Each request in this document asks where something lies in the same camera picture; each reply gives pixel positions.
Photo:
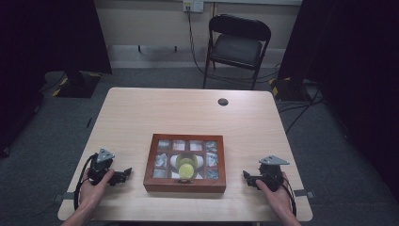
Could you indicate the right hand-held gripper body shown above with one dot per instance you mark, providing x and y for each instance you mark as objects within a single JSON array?
[{"x": 271, "y": 174}]

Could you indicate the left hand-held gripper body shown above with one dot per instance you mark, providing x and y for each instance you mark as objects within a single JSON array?
[{"x": 100, "y": 166}]

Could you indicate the yellow-green round object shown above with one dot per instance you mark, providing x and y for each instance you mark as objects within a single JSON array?
[{"x": 186, "y": 170}]

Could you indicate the brown wooden compartment box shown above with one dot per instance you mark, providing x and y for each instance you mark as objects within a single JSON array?
[{"x": 185, "y": 186}]

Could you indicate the person's right hand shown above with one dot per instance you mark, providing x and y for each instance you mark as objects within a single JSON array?
[{"x": 279, "y": 201}]

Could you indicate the person's left hand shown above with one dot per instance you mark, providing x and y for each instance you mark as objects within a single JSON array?
[{"x": 92, "y": 194}]

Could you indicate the group of silver foil packets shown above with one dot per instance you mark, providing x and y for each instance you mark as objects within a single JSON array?
[{"x": 162, "y": 160}]

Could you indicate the white capsule holder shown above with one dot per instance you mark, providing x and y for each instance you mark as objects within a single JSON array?
[{"x": 172, "y": 161}]

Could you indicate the olive green capsule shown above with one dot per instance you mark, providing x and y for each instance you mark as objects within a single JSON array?
[{"x": 185, "y": 158}]

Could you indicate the black stand base striped tape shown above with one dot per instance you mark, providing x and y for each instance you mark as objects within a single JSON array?
[
  {"x": 76, "y": 86},
  {"x": 288, "y": 89}
]

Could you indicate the black folding chair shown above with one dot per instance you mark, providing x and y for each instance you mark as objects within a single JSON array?
[{"x": 236, "y": 48}]

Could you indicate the dark curtain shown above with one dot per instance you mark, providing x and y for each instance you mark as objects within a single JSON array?
[{"x": 354, "y": 62}]

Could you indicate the grey table edge bracket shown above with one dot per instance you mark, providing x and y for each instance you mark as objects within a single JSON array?
[
  {"x": 64, "y": 197},
  {"x": 303, "y": 193}
]

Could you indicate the white wall socket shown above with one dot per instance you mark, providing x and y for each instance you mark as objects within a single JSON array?
[{"x": 193, "y": 5}]

